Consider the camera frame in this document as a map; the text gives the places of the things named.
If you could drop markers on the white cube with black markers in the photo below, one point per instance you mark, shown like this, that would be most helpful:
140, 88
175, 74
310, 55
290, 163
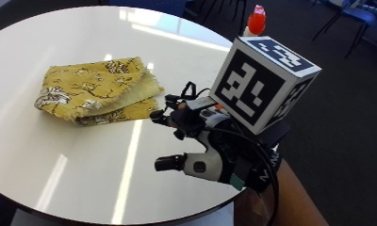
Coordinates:
260, 88

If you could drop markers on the folded yellow patterned cloth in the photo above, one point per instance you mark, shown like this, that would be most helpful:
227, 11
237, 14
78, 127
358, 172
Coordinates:
92, 91

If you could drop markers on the black chair legs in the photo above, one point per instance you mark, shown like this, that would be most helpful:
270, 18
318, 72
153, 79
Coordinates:
221, 11

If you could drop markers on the orange red capped bottle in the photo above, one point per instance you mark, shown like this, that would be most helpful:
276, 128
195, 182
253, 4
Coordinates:
256, 20

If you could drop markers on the blue chair backrest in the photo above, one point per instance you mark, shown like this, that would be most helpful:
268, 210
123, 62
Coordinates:
151, 5

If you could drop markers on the blue chair with black legs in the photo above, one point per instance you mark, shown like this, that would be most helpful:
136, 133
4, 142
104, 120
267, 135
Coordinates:
356, 14

